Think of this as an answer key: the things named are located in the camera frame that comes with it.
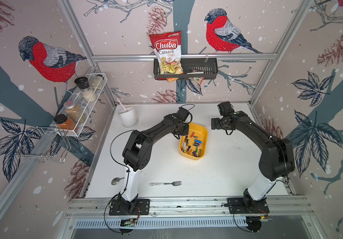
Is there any yellow plastic storage box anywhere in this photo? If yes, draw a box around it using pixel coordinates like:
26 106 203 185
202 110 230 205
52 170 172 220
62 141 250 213
179 123 208 160

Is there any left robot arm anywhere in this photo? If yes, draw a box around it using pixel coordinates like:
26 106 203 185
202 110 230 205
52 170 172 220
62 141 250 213
117 107 192 212

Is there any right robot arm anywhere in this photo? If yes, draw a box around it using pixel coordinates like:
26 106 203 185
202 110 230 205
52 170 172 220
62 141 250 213
211 102 295 208

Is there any white ceramic cup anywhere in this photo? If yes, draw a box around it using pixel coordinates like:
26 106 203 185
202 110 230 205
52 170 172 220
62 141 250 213
118 107 138 128

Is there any red Chuba cassava chips bag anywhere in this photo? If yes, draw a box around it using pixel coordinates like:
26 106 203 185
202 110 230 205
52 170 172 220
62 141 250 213
149 31 183 75

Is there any metal fork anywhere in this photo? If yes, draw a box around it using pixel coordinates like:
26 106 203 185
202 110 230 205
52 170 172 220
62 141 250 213
149 181 182 186

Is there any pale spice jar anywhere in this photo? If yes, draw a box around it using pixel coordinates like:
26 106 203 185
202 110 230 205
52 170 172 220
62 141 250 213
91 75 104 91

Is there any black lid spice jar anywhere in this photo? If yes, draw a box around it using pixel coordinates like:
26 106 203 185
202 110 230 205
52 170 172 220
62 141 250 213
74 77 97 103

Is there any silver lid spice jar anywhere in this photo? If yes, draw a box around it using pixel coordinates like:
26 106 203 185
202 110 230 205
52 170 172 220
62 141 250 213
64 101 86 123

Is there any orange spice jar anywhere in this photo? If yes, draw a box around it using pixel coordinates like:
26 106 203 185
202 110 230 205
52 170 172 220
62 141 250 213
54 114 76 130

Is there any black wall basket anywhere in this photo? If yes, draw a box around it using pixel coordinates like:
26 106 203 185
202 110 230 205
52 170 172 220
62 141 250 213
153 58 218 80

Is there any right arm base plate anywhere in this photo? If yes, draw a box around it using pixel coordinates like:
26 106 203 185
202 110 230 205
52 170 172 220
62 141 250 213
226 197 270 214

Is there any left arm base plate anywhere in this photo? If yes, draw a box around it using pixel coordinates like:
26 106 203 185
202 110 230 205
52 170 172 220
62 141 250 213
109 199 150 216

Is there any white wire spice rack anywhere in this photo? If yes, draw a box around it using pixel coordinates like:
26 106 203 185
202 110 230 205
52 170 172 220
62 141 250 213
50 73 107 140

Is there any wire hanger rack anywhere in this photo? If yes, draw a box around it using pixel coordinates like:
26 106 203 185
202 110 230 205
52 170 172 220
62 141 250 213
14 126 72 164

